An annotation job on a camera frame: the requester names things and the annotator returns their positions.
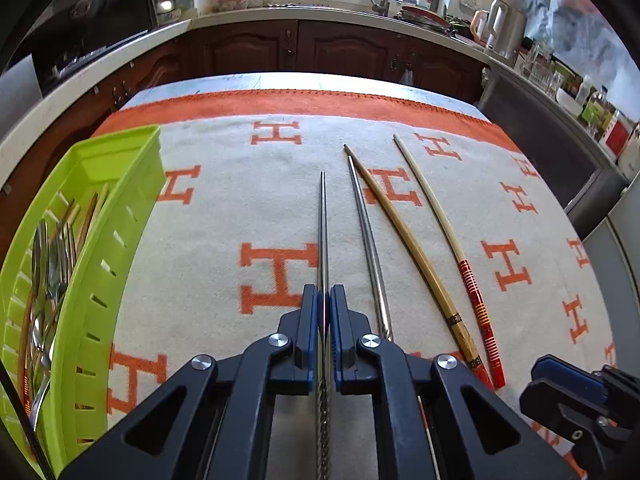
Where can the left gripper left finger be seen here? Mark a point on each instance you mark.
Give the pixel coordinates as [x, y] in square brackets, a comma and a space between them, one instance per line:
[246, 388]

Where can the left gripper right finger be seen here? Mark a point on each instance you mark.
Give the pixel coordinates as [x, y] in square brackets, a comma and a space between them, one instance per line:
[406, 394]

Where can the steel chopstick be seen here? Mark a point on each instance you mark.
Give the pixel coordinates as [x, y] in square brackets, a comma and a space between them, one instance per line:
[382, 310]
[324, 340]

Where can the dark brown wooden chopstick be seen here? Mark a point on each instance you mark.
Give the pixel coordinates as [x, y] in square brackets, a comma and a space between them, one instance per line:
[80, 242]

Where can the brown bamboo chopstick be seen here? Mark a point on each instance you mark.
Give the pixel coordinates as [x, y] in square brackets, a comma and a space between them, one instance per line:
[446, 306]

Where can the pale red-banded chopstick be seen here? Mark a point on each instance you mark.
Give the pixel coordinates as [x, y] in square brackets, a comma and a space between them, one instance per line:
[475, 296]

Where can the orange beige H-pattern cloth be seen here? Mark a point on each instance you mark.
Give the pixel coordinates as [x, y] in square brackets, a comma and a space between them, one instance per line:
[233, 237]

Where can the large steel spoon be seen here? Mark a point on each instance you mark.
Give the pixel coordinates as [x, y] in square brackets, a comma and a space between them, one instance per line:
[39, 317]

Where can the lime green utensil tray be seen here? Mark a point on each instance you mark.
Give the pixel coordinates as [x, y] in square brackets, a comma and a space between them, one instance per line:
[126, 166]

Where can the steel fork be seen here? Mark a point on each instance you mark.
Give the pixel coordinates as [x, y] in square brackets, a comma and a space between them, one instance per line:
[58, 274]

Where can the steel electric kettle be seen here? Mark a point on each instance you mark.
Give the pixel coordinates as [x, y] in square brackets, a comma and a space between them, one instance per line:
[505, 30]

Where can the stainless steel counter panel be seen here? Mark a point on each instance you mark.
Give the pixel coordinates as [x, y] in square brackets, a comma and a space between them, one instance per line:
[19, 93]

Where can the black gas stove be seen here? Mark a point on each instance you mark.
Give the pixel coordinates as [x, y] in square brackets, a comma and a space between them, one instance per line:
[69, 30]

